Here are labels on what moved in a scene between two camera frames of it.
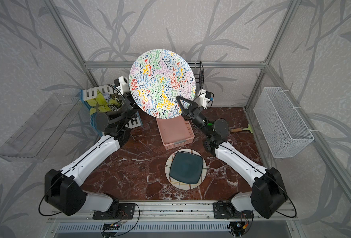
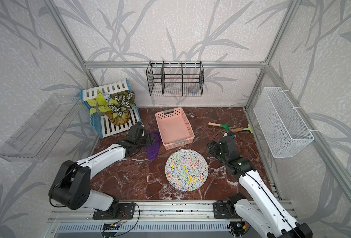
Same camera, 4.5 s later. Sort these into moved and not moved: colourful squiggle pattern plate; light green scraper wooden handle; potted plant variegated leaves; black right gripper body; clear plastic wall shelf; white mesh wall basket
Moved: black right gripper body; colourful squiggle pattern plate
Not moved: white mesh wall basket; clear plastic wall shelf; potted plant variegated leaves; light green scraper wooden handle
